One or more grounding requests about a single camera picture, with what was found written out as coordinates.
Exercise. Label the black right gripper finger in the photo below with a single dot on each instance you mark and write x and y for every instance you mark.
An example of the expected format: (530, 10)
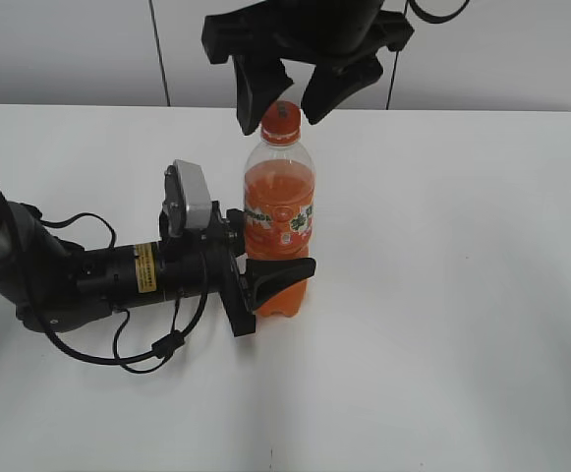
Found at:
(329, 87)
(260, 80)

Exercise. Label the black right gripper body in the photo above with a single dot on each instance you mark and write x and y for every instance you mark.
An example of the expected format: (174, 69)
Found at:
(334, 36)

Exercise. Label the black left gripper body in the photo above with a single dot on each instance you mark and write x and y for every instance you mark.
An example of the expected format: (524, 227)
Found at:
(203, 261)

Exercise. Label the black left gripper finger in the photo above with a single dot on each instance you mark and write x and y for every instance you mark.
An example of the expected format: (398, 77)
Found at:
(235, 220)
(266, 279)

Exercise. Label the orange bottle cap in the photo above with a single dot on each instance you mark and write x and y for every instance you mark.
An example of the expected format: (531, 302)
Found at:
(281, 123)

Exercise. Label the orange soda bottle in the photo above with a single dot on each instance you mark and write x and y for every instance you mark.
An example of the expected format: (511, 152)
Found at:
(279, 180)

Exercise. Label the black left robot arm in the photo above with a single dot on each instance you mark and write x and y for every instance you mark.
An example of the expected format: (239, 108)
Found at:
(73, 286)

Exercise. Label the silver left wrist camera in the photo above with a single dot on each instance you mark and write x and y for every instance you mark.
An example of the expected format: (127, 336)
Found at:
(187, 202)

